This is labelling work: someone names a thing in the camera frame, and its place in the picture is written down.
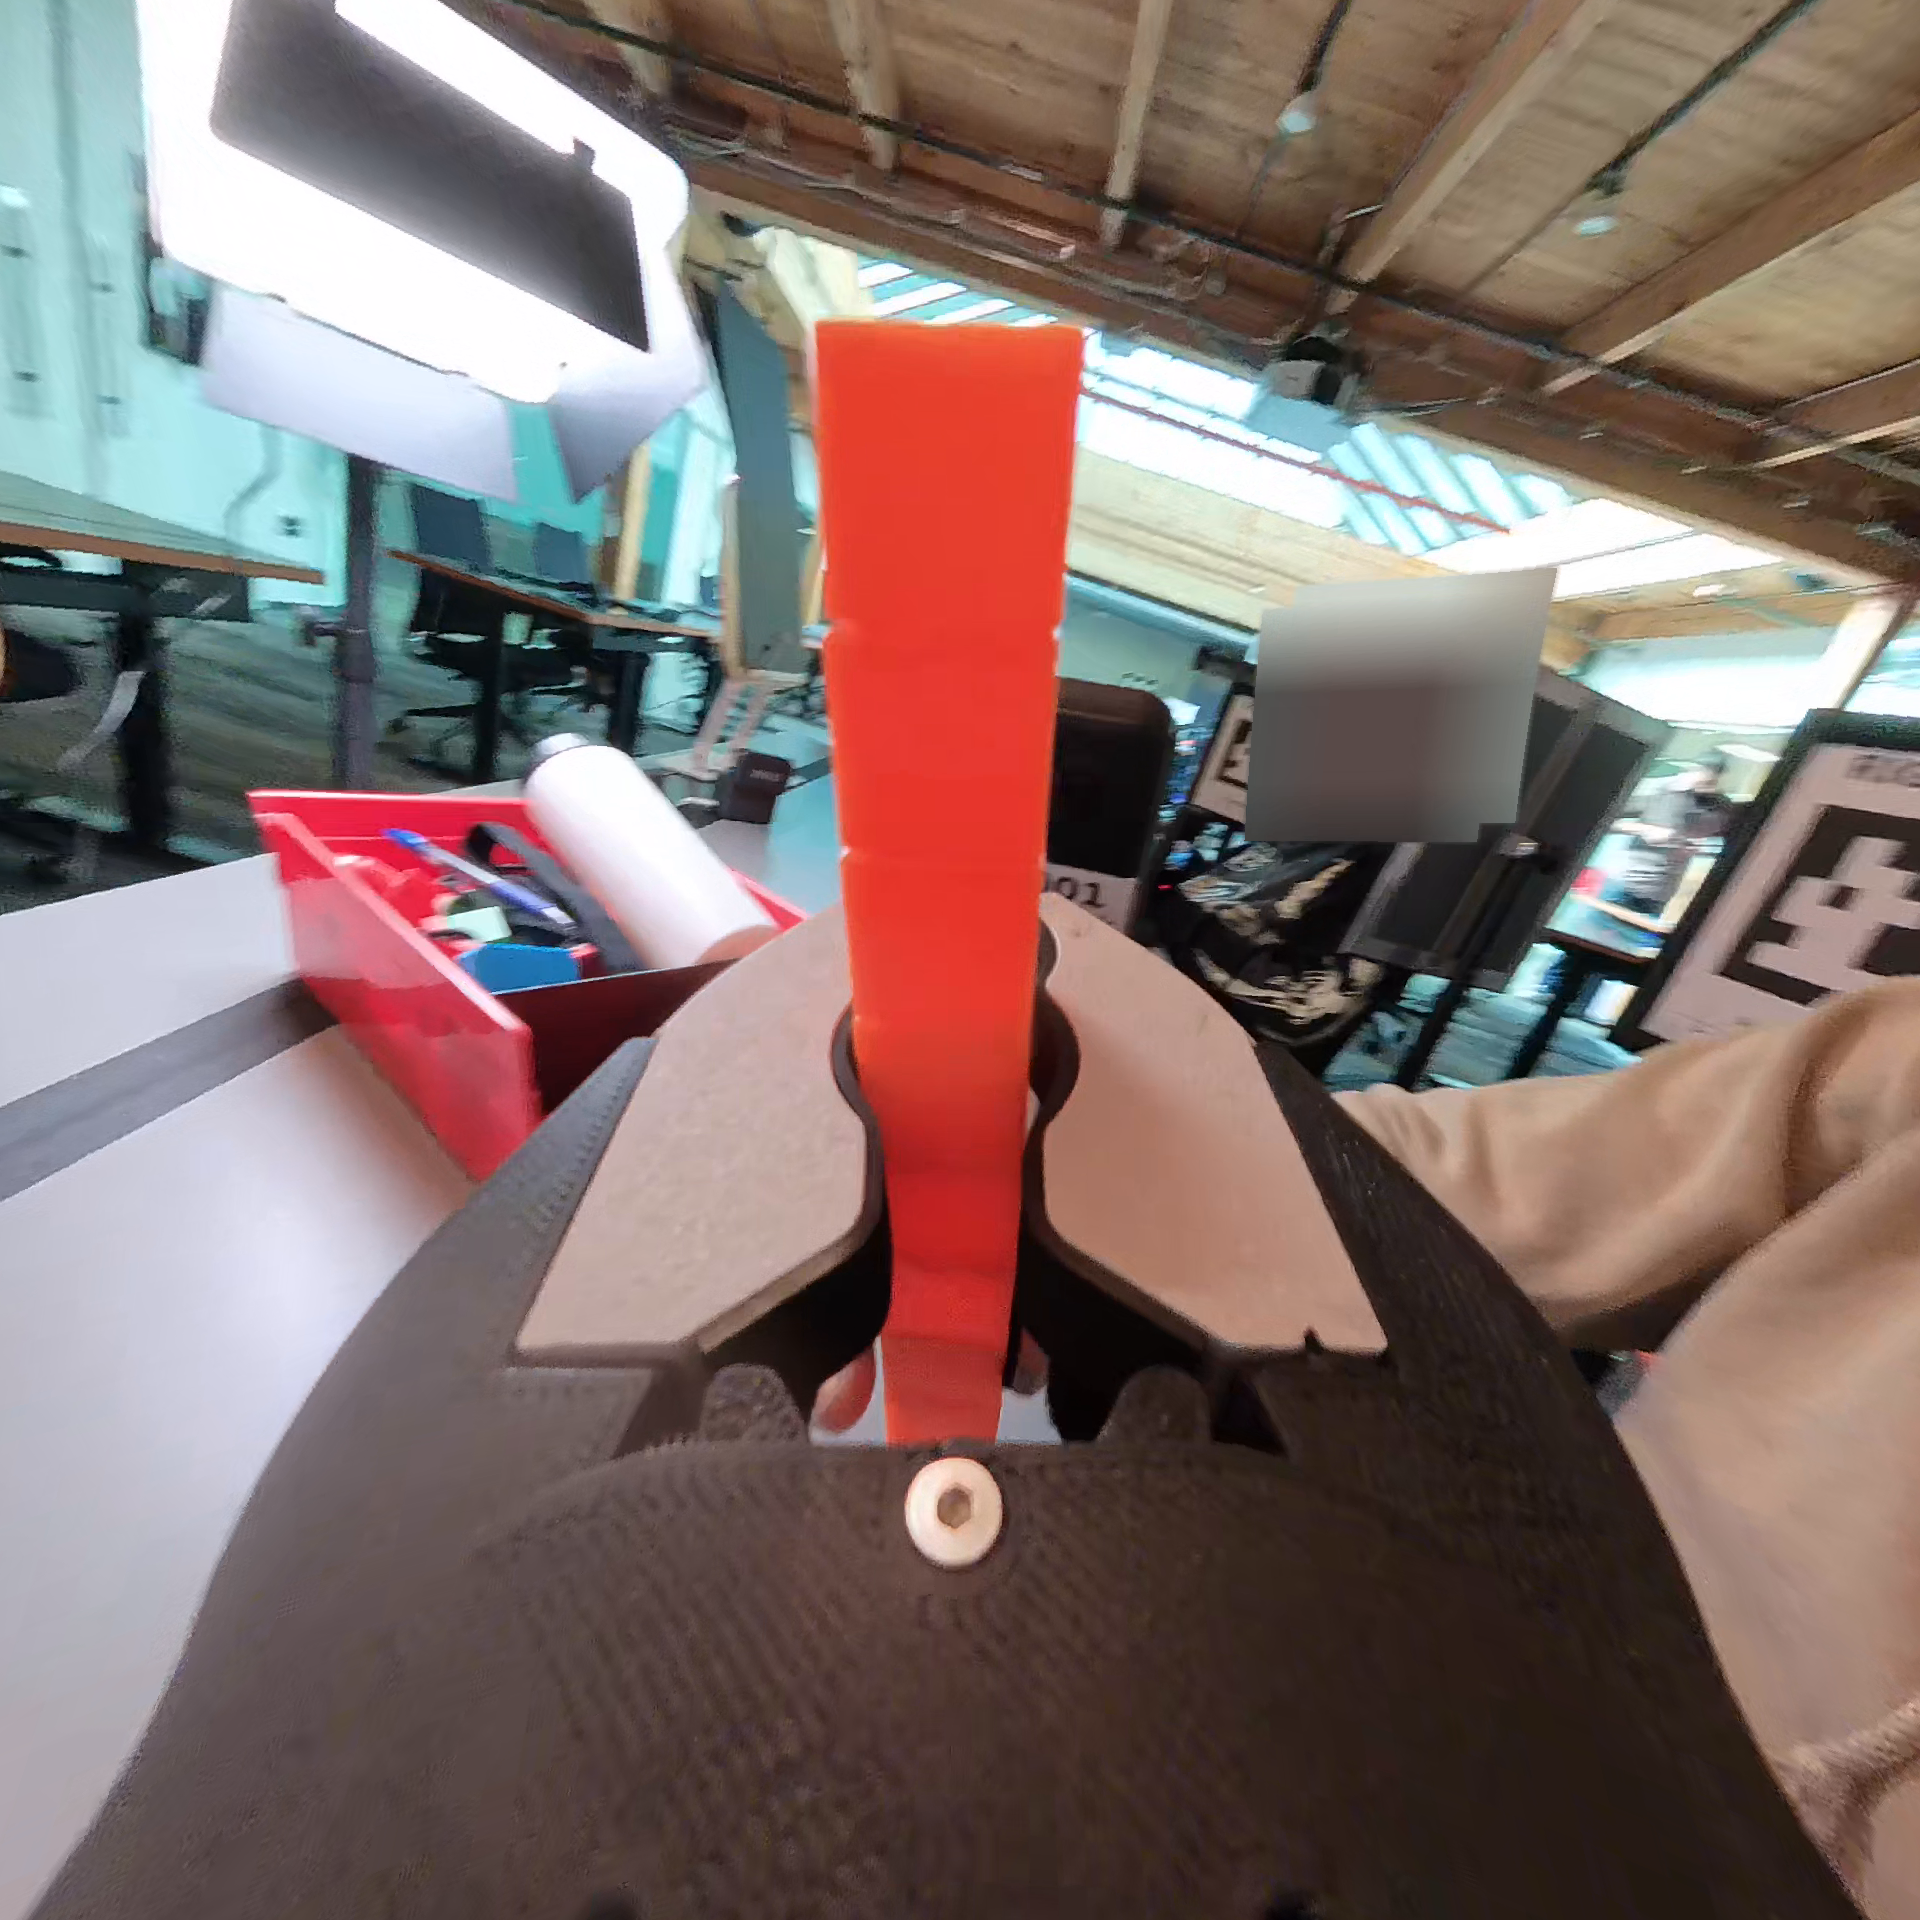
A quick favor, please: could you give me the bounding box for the black pole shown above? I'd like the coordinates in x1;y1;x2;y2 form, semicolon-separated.
333;455;398;793

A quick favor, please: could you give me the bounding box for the red plastic bin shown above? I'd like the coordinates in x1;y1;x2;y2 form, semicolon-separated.
247;790;810;1182

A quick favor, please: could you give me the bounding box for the person's right forearm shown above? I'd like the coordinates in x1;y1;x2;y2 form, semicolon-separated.
1332;975;1920;1353

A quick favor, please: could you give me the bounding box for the black bin divider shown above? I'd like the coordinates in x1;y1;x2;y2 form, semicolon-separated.
525;960;744;1116

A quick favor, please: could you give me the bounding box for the white cylindrical bottle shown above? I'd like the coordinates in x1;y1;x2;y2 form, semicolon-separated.
521;731;782;968

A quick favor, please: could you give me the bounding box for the grey framed monitor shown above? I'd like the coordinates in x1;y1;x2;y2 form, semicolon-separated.
1334;667;1671;995

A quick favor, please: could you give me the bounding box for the orange segmented plastic bar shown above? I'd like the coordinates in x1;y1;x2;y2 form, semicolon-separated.
808;317;1085;1448

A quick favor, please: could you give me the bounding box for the printed marker board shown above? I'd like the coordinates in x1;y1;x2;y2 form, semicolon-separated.
1197;679;1263;827
1608;704;1920;1056

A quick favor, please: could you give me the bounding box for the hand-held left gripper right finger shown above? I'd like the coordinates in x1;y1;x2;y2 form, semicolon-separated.
1026;911;1391;1369

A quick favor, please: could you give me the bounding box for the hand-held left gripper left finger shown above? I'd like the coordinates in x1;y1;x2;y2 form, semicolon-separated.
512;911;889;1369

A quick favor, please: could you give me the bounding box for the blue ballpoint pen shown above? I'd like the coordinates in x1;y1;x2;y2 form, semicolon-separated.
381;827;582;927

